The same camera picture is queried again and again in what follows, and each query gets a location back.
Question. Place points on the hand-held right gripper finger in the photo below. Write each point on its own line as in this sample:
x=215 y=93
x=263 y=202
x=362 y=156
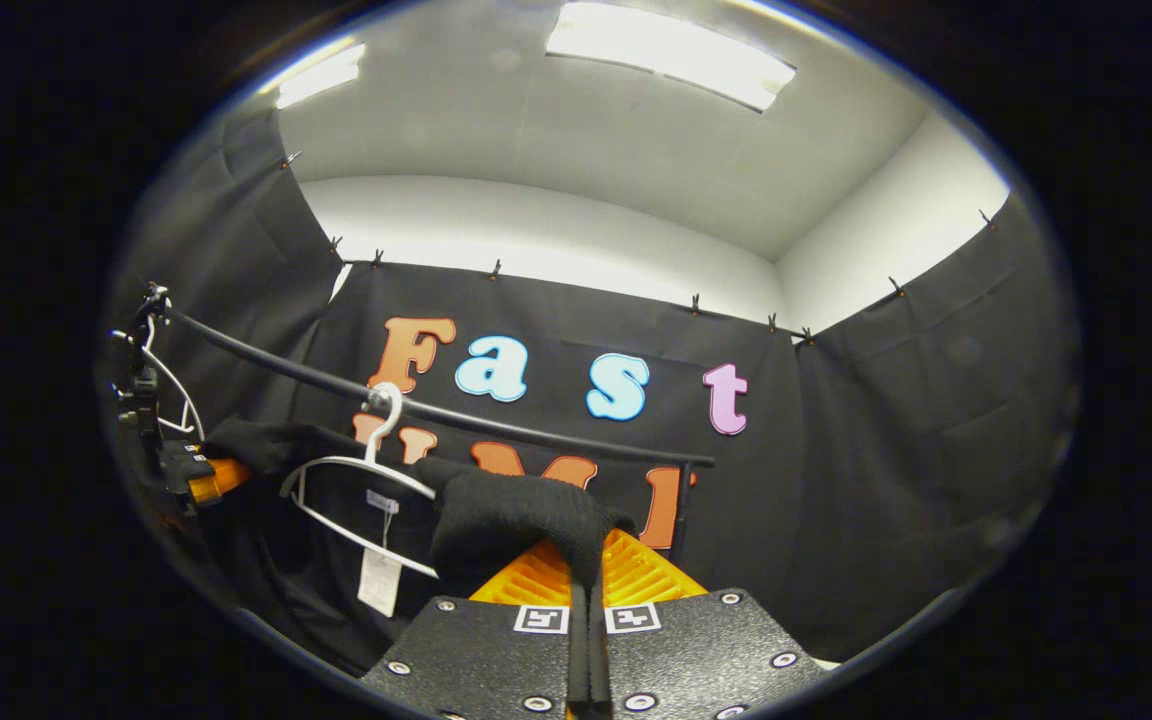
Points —
x=599 y=650
x=579 y=650

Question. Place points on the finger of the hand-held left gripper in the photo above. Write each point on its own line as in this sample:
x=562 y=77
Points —
x=216 y=478

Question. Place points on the black knit jacket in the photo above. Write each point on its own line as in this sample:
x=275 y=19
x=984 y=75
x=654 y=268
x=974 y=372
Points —
x=506 y=515

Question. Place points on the white plastic clothes hanger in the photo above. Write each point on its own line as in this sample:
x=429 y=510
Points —
x=396 y=405

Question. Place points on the empty white plastic hanger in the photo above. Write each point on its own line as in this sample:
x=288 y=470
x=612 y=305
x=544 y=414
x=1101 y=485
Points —
x=176 y=385

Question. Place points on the black clothes rack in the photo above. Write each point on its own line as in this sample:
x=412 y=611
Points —
x=286 y=365

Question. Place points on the white paper garment tag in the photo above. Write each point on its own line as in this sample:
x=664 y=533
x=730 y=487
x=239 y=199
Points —
x=379 y=580

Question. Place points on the black backdrop cloth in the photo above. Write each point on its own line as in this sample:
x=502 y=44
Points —
x=886 y=450

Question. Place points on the small ceiling light panel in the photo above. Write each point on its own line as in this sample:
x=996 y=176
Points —
x=321 y=75

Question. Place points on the large ceiling light panel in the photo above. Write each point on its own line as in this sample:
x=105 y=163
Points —
x=666 y=50

